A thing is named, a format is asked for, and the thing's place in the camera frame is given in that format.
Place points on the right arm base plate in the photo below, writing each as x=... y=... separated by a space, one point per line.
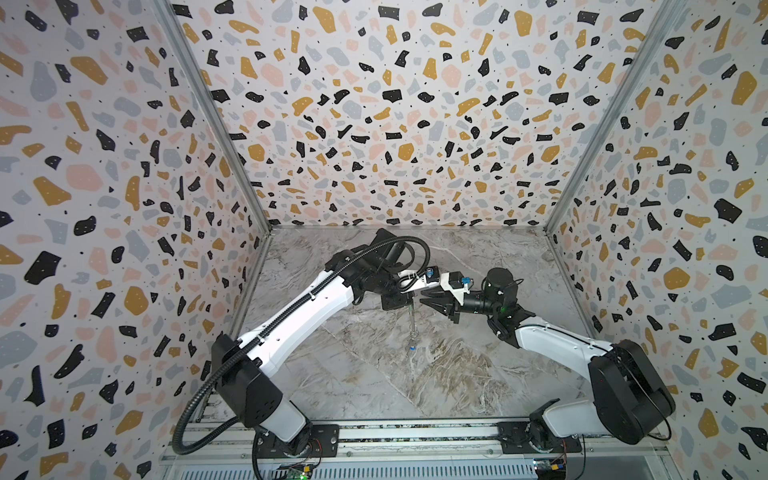
x=524 y=437

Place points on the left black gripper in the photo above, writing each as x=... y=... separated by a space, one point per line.
x=395 y=298

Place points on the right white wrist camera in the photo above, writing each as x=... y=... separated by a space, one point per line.
x=457 y=284

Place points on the electronics board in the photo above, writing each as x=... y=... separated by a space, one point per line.
x=550 y=469
x=303 y=471

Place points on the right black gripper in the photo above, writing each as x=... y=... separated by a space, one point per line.
x=455 y=306

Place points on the left electronics board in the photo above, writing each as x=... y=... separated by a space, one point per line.
x=303 y=471

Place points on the aluminium corner post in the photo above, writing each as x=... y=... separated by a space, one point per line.
x=662 y=23
x=173 y=31

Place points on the right electronics board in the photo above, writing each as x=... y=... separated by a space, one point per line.
x=550 y=469

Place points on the right aluminium corner post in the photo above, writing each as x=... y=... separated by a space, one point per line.
x=662 y=23

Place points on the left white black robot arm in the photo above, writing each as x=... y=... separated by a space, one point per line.
x=248 y=363

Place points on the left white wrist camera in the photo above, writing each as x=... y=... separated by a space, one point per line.
x=411 y=280

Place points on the left aluminium corner post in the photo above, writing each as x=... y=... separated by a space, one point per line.
x=173 y=31

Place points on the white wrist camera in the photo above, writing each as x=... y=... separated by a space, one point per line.
x=457 y=284
x=411 y=280

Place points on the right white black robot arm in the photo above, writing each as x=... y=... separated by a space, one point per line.
x=628 y=399

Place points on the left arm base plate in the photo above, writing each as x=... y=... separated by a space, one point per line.
x=315 y=440

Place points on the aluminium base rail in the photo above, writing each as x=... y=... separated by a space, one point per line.
x=421 y=449

